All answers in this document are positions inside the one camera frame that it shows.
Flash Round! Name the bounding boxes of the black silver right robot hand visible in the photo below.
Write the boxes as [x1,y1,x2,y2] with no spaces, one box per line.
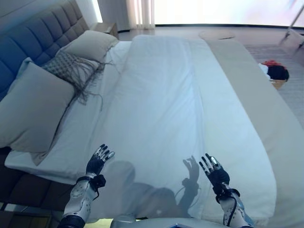
[199,153,230,191]

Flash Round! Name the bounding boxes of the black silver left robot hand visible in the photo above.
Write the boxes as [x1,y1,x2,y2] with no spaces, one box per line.
[85,143,116,178]

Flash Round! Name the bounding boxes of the white duvet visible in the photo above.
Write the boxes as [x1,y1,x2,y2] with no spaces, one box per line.
[90,35,277,219]

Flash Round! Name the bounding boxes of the white bed sheet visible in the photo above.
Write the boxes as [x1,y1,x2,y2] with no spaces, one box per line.
[4,40,133,186]

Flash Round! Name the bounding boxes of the beige bed runner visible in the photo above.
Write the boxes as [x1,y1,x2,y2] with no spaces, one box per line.
[204,38,304,228]

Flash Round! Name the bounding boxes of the silver robot torso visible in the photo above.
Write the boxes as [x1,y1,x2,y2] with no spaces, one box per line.
[111,210,226,228]

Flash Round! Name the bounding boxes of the large beige pillow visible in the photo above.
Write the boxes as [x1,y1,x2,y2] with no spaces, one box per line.
[0,57,76,166]

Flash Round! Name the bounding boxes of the patterned fringed cushion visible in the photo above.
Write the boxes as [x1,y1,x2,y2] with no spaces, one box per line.
[41,51,115,110]

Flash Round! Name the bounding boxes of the grey floor rug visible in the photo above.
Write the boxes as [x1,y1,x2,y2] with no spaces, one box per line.
[244,45,304,119]

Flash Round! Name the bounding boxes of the wooden laundry basket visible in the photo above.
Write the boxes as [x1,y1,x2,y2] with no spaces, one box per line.
[270,79,287,90]

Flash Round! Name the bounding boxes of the white garment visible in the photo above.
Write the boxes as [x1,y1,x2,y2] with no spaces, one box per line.
[257,63,271,80]

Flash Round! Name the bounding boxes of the black garment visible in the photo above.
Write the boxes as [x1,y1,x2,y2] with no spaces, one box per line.
[266,65,290,81]

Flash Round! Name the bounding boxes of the small beige pillow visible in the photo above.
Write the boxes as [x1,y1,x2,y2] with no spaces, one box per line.
[60,30,119,60]

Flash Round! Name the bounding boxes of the small wooden nightstand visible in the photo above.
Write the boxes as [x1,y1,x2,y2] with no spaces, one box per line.
[96,22,119,40]

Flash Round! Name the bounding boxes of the tufted upholstered headboard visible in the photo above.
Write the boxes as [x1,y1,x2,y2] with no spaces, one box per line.
[0,0,95,100]

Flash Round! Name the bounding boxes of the sheer striped curtain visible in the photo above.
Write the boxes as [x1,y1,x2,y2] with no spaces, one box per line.
[125,0,156,30]

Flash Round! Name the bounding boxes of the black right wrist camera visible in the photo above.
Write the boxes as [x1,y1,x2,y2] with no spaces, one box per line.
[212,181,240,204]

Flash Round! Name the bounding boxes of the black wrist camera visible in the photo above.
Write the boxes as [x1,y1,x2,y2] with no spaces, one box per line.
[91,174,107,190]
[212,181,240,204]

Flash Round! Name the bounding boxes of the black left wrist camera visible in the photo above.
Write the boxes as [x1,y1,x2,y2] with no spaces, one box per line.
[91,174,107,190]

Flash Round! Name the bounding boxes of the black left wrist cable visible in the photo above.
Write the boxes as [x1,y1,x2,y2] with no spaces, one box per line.
[90,180,101,200]

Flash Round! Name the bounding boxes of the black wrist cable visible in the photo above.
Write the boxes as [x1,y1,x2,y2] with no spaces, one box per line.
[90,180,101,200]
[220,190,238,226]

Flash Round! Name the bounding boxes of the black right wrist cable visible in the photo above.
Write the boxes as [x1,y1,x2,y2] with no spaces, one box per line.
[220,190,238,226]

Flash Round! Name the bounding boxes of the brown upholstered bed frame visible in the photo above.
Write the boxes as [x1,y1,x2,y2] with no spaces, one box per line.
[0,147,79,212]

